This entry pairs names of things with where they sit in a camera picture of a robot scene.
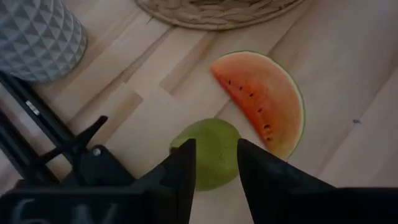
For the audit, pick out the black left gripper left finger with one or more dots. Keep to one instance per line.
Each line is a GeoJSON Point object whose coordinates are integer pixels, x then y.
{"type": "Point", "coordinates": [177, 186]}

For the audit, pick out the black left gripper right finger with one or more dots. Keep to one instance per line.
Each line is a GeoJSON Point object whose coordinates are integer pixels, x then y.
{"type": "Point", "coordinates": [273, 193]}

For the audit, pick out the green pear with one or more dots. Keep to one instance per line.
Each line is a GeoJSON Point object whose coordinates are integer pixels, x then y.
{"type": "Point", "coordinates": [214, 152]}

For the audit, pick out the watermelon slice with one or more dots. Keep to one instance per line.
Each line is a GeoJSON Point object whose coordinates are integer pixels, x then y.
{"type": "Point", "coordinates": [264, 99]}

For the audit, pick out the round woven placemat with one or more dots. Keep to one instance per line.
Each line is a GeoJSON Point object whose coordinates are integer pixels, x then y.
{"type": "Point", "coordinates": [217, 15]}

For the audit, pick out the succulent in white patterned pot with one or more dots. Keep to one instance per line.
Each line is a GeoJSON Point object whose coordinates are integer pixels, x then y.
{"type": "Point", "coordinates": [37, 37]}

